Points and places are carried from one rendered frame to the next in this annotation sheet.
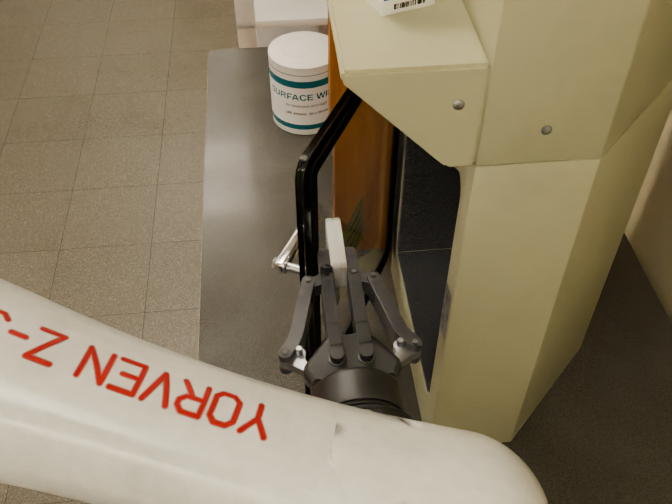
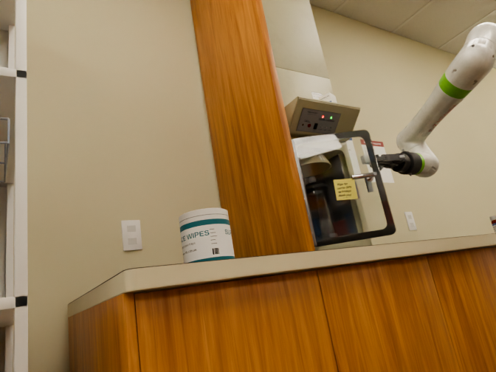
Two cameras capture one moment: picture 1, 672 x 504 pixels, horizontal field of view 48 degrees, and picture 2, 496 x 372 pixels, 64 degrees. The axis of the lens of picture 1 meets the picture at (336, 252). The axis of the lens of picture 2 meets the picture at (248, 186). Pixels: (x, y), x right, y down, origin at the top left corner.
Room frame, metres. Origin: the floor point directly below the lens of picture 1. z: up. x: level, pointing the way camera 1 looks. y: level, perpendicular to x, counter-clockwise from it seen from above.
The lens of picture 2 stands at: (1.60, 1.02, 0.84)
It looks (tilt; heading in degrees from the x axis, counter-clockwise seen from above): 17 degrees up; 242
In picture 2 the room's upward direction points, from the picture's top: 10 degrees counter-clockwise
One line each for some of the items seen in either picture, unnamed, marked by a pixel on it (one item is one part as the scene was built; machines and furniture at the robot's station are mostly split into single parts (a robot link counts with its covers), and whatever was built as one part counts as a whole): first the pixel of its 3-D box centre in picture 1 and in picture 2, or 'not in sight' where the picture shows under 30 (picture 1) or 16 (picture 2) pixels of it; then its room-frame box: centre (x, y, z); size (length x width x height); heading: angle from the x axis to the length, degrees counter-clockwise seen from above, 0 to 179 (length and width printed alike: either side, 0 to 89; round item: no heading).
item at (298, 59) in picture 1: (304, 83); (207, 241); (1.23, 0.06, 1.02); 0.13 x 0.13 x 0.15
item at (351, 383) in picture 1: (354, 382); (395, 162); (0.37, -0.02, 1.28); 0.09 x 0.08 x 0.07; 6
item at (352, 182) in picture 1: (354, 220); (341, 185); (0.67, -0.02, 1.19); 0.30 x 0.01 x 0.40; 158
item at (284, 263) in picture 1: (307, 248); (363, 177); (0.61, 0.03, 1.20); 0.10 x 0.05 x 0.03; 158
